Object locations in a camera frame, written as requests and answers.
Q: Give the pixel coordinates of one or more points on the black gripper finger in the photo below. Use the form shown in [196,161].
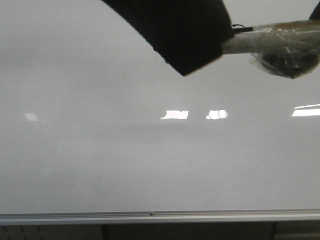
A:
[315,15]
[187,34]

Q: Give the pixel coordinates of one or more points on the white whiteboard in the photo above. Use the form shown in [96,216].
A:
[92,119]

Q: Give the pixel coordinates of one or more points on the grey metal marker tray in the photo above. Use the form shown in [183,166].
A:
[158,217]

